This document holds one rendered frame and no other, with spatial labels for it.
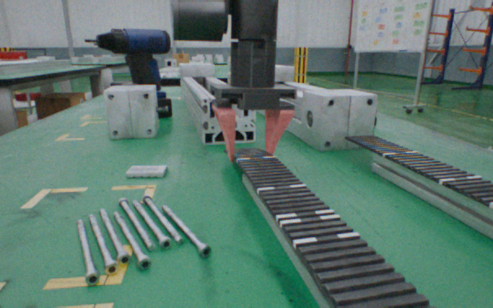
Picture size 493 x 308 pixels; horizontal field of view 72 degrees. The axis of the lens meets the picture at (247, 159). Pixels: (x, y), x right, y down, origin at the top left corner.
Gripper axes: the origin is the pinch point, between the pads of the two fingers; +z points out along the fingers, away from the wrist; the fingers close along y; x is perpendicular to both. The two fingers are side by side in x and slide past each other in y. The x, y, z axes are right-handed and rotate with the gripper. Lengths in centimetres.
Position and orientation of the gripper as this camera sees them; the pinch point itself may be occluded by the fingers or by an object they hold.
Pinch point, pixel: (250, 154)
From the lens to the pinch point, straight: 46.7
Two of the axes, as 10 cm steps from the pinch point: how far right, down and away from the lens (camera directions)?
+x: 2.3, 2.9, -9.3
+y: -9.7, 0.4, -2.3
